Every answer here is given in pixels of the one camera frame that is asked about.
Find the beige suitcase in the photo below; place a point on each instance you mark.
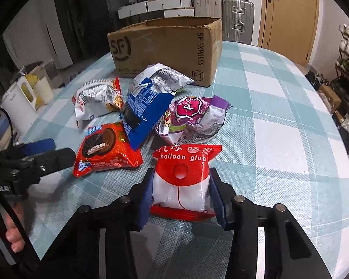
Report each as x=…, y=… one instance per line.
x=208, y=5

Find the silver suitcase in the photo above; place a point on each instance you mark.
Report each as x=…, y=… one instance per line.
x=238, y=20

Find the small white red snack packet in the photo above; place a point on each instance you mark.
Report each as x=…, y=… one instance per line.
x=96, y=100

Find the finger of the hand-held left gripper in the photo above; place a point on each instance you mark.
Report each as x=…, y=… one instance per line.
x=37, y=146
x=53, y=158

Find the purple snack packet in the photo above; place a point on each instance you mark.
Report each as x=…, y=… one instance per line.
x=192, y=117

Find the pile of sneakers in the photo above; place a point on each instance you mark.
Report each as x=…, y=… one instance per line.
x=315, y=78

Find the red white balloon glue bag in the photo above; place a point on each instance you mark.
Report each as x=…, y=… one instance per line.
x=180, y=180

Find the small brown cardboard box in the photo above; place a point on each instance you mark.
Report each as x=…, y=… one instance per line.
x=329, y=96

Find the large red snack packet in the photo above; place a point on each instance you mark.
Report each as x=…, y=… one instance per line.
x=107, y=152

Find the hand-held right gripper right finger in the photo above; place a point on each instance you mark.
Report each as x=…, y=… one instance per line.
x=221, y=207

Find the wooden door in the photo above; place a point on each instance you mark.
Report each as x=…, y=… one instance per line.
x=290, y=20

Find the blue cookie packet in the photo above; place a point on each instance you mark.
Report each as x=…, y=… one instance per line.
x=142, y=116

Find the white kettle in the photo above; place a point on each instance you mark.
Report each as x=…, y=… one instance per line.
x=17, y=104

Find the person's left hand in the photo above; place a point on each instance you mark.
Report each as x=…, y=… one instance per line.
x=15, y=237

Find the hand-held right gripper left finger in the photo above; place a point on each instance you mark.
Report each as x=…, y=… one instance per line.
x=145, y=202

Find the dark grey refrigerator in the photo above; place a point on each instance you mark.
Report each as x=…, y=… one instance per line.
x=84, y=20

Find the white dresser with drawers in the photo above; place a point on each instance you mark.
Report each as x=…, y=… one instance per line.
x=154, y=5

